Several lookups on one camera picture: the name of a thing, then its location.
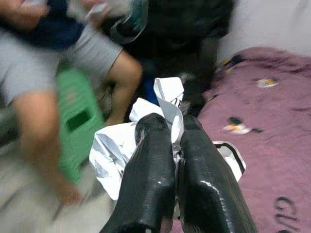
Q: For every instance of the white paper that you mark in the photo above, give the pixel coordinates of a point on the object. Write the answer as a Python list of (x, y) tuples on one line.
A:
[(109, 150)]

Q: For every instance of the person in grey shorts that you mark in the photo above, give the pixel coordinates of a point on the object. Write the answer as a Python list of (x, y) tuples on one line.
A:
[(31, 68)]

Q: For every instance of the black bag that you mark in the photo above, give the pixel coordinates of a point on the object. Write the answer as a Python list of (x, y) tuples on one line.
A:
[(175, 29)]

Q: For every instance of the pink printed blanket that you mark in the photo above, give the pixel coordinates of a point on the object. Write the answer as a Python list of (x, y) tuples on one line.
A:
[(267, 145)]

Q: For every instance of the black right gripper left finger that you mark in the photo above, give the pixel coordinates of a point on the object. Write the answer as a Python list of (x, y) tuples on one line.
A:
[(148, 174)]

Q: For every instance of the green plastic stool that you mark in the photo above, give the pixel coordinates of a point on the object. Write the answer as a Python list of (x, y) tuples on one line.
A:
[(77, 102)]

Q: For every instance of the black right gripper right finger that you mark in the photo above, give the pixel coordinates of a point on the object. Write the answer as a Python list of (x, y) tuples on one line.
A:
[(206, 184)]

